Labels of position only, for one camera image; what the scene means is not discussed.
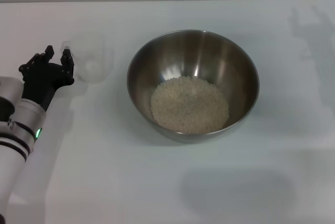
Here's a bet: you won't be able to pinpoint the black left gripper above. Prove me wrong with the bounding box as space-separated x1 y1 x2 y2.
18 46 75 111

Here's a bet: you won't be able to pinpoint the clear plastic measuring cup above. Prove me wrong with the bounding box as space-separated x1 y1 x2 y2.
61 35 115 84

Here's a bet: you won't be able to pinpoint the stainless steel mixing bowl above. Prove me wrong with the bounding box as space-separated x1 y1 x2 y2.
127 29 261 144

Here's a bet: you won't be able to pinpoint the white rice grains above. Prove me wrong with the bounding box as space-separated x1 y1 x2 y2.
150 76 230 135

